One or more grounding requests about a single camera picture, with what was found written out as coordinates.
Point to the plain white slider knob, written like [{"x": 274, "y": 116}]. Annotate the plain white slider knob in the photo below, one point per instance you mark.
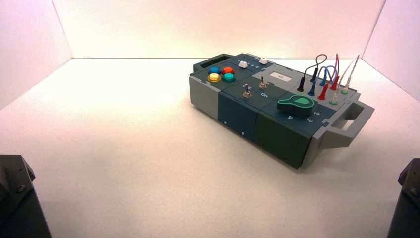
[{"x": 242, "y": 64}]

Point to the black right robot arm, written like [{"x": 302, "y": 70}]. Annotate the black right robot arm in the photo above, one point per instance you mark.
[{"x": 408, "y": 203}]

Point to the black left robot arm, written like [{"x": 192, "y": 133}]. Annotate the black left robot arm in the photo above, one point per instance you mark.
[{"x": 19, "y": 203}]

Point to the white slider knob blue triangle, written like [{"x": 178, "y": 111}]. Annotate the white slider knob blue triangle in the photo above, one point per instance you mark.
[{"x": 263, "y": 60}]

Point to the dark teal grey control box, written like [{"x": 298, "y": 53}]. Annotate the dark teal grey control box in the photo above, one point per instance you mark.
[{"x": 236, "y": 113}]

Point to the yellow push button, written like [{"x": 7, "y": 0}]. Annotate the yellow push button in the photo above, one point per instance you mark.
[{"x": 214, "y": 77}]

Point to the green push button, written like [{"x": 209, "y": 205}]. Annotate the green push button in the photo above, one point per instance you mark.
[{"x": 228, "y": 77}]

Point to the blue push button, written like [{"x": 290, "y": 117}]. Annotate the blue push button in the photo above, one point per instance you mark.
[{"x": 214, "y": 69}]

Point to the orange push button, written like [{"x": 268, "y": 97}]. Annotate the orange push button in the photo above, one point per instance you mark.
[{"x": 228, "y": 70}]

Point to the white number display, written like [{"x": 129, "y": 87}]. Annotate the white number display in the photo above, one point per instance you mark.
[{"x": 280, "y": 77}]

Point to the green rotary knob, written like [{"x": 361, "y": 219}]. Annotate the green rotary knob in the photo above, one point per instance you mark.
[{"x": 295, "y": 105}]

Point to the metal toggle switch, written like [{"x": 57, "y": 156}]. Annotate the metal toggle switch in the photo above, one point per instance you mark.
[
  {"x": 246, "y": 93},
  {"x": 262, "y": 84}
]

